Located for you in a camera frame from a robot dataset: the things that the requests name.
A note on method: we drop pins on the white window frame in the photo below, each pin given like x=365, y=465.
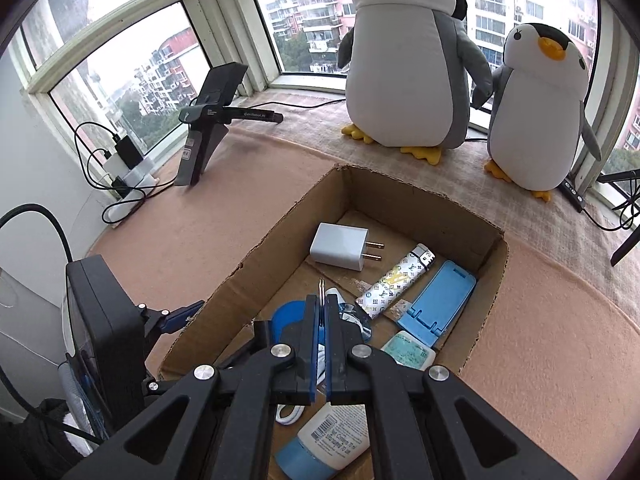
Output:
x=225, y=20

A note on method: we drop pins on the black power adapter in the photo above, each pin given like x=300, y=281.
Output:
x=129, y=152

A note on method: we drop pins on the large penguin plush toy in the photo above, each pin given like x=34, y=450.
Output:
x=400, y=60

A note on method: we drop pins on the dark cloth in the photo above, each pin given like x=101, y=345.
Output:
x=35, y=440

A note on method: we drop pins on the white power strip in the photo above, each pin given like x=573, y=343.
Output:
x=135, y=180

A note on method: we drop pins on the white lotion tube blue cap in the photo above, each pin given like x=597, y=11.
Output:
x=320, y=440

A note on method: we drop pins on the cardboard box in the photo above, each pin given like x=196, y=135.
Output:
x=400, y=220

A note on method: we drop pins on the pink plaid cloth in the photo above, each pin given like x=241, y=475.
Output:
x=310, y=130

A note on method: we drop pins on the small penguin plush toy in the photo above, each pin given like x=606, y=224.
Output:
x=535, y=125

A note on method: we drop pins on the white patterned lighter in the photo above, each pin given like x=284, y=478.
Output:
x=395, y=282

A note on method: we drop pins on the white power adapter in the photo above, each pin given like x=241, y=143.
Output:
x=114, y=166

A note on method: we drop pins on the round blue tape measure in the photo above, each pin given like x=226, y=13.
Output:
x=287, y=315

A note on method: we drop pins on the blue folding phone stand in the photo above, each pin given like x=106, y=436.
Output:
x=440, y=295

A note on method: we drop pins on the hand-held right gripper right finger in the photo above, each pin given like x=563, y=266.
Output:
x=340, y=360

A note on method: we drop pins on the black tripod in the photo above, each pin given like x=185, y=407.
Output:
x=627, y=250

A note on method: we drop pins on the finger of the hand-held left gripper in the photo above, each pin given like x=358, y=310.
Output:
x=180, y=319
x=152, y=386

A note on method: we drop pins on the black device on stand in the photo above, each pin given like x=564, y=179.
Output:
x=200, y=155

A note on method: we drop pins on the small clear blue bottle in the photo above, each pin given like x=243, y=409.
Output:
x=350, y=312

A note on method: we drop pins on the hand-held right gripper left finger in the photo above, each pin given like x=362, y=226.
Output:
x=300, y=360

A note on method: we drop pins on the white wall charger plug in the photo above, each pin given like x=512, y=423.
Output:
x=337, y=247

